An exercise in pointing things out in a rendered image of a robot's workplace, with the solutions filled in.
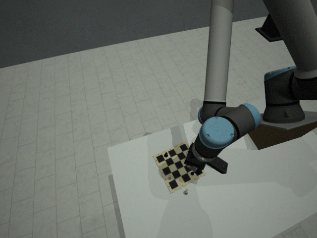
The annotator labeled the beige and black chessboard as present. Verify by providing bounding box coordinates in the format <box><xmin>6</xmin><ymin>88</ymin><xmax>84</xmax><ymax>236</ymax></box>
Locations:
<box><xmin>153</xmin><ymin>141</ymin><xmax>206</xmax><ymax>193</ymax></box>

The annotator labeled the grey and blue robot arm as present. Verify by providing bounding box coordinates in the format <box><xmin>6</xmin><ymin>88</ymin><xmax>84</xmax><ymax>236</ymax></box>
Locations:
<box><xmin>192</xmin><ymin>0</ymin><xmax>317</xmax><ymax>174</ymax></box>

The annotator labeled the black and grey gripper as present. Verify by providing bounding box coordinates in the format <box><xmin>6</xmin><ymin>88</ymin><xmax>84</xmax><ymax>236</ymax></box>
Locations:
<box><xmin>184</xmin><ymin>143</ymin><xmax>205</xmax><ymax>175</ymax></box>

